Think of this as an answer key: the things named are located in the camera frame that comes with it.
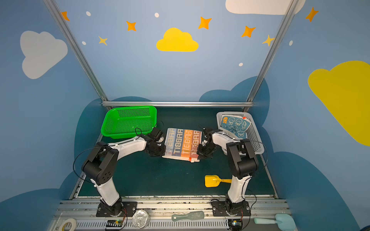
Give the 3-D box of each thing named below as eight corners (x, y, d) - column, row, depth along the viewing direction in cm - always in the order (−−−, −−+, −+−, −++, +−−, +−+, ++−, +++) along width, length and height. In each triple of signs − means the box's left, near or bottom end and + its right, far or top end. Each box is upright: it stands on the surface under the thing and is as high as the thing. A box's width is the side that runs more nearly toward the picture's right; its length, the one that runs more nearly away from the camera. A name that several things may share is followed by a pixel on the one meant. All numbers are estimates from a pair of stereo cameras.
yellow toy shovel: (205, 186, 84) (205, 185, 82) (204, 176, 87) (204, 174, 86) (231, 186, 84) (232, 185, 82) (229, 176, 88) (230, 174, 86)
